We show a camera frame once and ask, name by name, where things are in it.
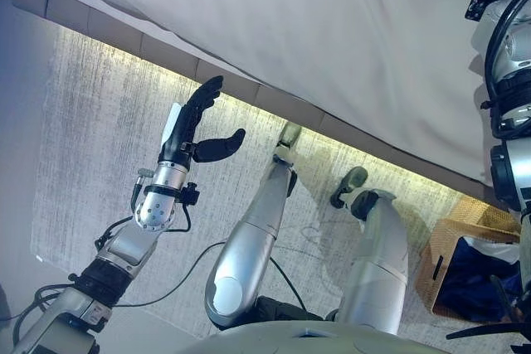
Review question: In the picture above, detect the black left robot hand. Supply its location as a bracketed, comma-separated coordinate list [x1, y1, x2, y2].
[157, 75, 246, 171]

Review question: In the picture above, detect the dark blue garment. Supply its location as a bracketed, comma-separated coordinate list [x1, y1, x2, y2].
[439, 236, 524, 312]

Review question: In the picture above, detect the brown wicker basket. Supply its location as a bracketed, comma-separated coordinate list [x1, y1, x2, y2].
[416, 195, 531, 322]

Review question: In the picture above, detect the grey striped rug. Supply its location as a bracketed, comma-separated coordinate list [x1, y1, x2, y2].
[31, 24, 531, 354]

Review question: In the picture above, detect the silver left robot leg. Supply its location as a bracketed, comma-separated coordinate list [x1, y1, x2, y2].
[204, 121, 303, 328]

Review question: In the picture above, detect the silver robot leg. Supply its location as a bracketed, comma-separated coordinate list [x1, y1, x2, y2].
[330, 166, 410, 337]
[204, 121, 303, 328]

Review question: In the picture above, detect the silver right robot leg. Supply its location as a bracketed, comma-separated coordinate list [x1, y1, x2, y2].
[330, 166, 410, 337]

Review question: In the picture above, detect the grey robot torso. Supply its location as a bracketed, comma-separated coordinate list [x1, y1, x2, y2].
[173, 298, 461, 354]

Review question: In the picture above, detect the black floor cable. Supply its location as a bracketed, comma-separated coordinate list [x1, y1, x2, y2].
[111, 221, 333, 313]

